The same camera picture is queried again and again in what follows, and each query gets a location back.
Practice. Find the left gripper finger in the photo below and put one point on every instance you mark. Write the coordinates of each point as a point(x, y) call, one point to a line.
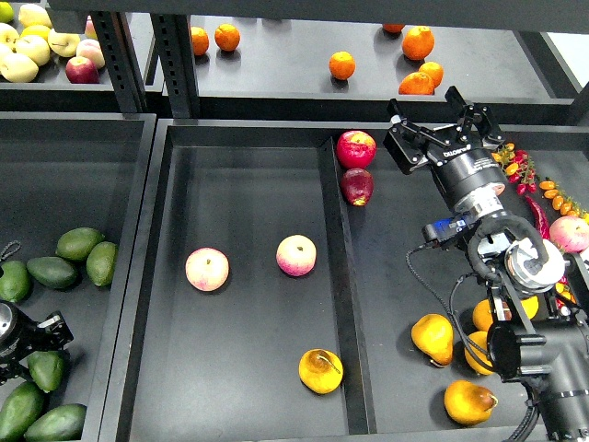
point(55, 334)
point(13, 370)

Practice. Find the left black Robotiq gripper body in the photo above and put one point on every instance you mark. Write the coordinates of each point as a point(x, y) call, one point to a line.
point(18, 339)

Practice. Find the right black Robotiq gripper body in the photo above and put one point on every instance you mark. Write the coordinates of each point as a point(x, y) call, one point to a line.
point(467, 159)

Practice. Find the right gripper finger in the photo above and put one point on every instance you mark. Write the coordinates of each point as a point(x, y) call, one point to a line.
point(476, 124)
point(403, 131)

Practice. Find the dark green avocado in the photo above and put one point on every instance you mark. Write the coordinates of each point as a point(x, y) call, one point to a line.
point(52, 271)
point(46, 369)

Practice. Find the yellow pear with brown spot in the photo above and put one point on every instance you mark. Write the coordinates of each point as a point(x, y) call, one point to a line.
point(320, 370)

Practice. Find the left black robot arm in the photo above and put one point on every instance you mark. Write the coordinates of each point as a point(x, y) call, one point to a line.
point(11, 313)

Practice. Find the yellow pear under arm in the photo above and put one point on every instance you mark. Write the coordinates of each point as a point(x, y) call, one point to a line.
point(481, 316)

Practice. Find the green avocado bottom left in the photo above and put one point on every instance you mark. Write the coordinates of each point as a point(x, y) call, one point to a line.
point(20, 410)

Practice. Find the light green avocado far left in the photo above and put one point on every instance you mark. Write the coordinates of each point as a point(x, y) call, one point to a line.
point(15, 281)

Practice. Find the dark green avocado lying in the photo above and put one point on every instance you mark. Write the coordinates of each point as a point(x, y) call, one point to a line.
point(52, 271)

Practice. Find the green avocado bottom right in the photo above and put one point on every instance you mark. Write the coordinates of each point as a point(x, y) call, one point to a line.
point(63, 423)

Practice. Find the green avocado top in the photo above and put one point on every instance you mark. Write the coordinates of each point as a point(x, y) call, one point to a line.
point(76, 244)

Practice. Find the yellow pear left of pile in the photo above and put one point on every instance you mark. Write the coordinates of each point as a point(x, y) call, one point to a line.
point(433, 334)

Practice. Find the yellow pear right upper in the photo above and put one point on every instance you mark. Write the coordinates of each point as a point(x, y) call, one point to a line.
point(530, 306)

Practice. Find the yellow pear middle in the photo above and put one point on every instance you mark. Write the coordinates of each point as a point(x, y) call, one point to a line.
point(476, 353)

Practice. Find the yellow pear bottom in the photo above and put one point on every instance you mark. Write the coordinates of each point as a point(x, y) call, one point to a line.
point(469, 404)

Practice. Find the bright red apple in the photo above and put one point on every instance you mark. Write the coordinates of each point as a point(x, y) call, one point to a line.
point(355, 149)

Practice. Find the upper cherry tomato bunch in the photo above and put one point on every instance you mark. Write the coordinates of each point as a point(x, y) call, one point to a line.
point(518, 166)

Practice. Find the dark red apple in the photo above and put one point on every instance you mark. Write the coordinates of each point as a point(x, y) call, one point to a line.
point(357, 186)

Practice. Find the orange behind front right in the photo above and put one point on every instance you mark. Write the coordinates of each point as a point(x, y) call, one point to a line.
point(435, 71)

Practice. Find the orange centre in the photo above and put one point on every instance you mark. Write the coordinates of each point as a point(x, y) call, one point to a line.
point(341, 65)

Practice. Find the large orange upper right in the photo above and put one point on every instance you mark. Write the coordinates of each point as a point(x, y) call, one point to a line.
point(418, 43)

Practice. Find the orange under shelf edge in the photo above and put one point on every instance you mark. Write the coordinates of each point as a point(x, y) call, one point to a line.
point(393, 28)

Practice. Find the red chili pepper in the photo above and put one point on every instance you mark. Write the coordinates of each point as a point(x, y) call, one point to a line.
point(540, 217)

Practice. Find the pink apple far right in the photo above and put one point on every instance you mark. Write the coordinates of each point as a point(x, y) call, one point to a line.
point(569, 234)

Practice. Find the pink apple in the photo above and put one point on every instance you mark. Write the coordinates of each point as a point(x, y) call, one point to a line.
point(569, 234)
point(207, 269)
point(296, 255)

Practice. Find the pink apple centre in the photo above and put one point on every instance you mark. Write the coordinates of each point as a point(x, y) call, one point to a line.
point(296, 255)

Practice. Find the black left tray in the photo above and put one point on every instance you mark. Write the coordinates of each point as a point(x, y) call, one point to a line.
point(60, 171)

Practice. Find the black tray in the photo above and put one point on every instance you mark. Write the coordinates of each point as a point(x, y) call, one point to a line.
point(223, 365)
point(60, 171)

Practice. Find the pink apple left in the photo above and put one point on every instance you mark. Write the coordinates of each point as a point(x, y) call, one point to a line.
point(207, 269)

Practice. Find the white label card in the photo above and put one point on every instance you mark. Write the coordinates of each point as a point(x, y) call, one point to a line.
point(585, 257)

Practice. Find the black centre tray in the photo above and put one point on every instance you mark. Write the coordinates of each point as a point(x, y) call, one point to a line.
point(223, 365)

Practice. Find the orange far left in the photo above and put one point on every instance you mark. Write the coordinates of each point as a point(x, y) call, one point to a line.
point(199, 41)

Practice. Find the black tray divider centre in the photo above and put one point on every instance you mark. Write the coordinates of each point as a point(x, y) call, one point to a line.
point(357, 388)

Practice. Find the black upright post centre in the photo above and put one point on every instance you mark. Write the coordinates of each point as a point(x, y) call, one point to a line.
point(174, 48)

